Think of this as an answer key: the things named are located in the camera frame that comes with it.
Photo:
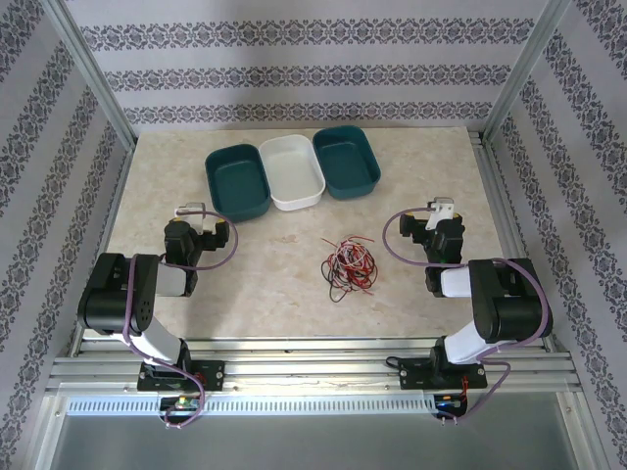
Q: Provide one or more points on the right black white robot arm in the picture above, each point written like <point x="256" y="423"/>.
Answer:
<point x="509" y="303"/>

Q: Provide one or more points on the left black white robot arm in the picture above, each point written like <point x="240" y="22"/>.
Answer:
<point x="117" y="294"/>

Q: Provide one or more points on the teal plastic bin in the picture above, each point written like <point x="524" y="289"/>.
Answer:
<point x="348" y="161"/>
<point x="235" y="181"/>

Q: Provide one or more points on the white plastic bin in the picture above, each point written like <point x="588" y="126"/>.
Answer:
<point x="294" y="171"/>

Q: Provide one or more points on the small controller board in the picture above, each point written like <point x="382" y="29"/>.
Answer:
<point x="450" y="401"/>
<point x="186" y="403"/>

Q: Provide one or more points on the grey metal panel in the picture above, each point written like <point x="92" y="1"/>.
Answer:
<point x="313" y="445"/>

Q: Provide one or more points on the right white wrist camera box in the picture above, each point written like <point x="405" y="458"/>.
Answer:
<point x="443" y="205"/>

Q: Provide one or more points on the aluminium side rail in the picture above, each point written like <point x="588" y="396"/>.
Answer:
<point x="495" y="196"/>
<point x="115" y="196"/>

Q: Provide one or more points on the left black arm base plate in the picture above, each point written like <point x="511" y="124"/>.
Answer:
<point x="213" y="374"/>

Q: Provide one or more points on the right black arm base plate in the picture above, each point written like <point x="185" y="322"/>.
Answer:
<point x="414" y="374"/>

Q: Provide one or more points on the aluminium frame post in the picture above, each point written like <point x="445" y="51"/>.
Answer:
<point x="521" y="73"/>
<point x="93" y="73"/>

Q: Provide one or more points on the long aluminium frame rails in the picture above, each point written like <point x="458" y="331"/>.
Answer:
<point x="313" y="369"/>

